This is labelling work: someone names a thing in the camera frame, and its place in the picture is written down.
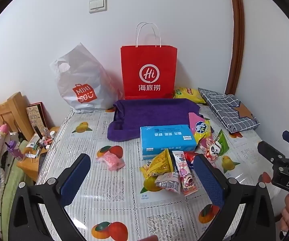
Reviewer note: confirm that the red paper bag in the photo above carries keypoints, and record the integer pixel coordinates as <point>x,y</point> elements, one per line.
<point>147,62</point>

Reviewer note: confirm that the dark flat device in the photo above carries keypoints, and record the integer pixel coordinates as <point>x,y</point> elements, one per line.
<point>43,163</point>

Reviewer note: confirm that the blue tissue pack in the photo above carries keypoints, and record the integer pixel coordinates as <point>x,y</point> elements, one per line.
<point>164,138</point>

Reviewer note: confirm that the yellow chip bag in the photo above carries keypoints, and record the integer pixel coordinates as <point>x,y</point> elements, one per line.
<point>187,94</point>

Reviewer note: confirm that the white plastic bag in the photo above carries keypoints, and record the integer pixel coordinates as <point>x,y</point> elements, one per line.
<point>84,80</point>

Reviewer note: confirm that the grey checked cloth bag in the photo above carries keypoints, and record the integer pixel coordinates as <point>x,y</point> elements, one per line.
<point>224,108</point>

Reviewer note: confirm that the purple bottle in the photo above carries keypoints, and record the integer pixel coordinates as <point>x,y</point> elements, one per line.
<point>15,152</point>

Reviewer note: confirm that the wooden nightstand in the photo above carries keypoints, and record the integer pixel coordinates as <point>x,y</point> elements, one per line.
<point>28,167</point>

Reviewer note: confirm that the small silver snack packet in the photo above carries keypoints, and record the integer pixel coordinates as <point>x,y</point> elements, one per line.
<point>168,182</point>

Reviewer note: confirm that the red snack packet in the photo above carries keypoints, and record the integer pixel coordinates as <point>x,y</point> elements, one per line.
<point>188,158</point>

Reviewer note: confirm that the wooden headboard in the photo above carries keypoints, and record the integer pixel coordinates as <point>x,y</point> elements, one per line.
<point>6,110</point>

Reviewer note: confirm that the long pink berry packet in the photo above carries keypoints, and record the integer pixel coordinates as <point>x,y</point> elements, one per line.
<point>184,175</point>

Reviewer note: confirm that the purple towel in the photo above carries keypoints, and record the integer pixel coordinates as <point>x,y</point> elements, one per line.
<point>147,113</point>

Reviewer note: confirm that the light pink snack packet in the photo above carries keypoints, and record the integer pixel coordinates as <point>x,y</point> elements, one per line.
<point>111,162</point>

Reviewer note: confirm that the green blanket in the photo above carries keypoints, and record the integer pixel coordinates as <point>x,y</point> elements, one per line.
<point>12,183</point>

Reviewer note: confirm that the panda print snack packet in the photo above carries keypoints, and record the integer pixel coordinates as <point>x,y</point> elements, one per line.
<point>212,152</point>

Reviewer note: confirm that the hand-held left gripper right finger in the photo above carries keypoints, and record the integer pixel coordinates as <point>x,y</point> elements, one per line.
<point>209,180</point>

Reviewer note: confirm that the green snack packet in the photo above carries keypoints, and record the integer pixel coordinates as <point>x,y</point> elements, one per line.
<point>222,141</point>

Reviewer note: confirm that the yellow gold snack packet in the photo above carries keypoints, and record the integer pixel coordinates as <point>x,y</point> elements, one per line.
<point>159,163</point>

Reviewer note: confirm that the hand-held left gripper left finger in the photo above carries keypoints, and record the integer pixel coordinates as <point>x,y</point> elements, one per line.
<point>75,178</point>

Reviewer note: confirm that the dark slim bottle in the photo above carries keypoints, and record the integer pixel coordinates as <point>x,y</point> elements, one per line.
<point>38,132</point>

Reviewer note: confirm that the white light switch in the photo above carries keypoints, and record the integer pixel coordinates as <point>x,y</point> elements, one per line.
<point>98,5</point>

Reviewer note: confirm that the small clear bottle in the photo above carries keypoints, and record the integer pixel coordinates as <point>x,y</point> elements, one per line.
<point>45,134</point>

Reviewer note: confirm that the pink and yellow snack bag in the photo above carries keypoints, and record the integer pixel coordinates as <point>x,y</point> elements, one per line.
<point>199,130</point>

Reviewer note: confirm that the wooden door frame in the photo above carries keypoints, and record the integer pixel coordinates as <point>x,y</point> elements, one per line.
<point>237,30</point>

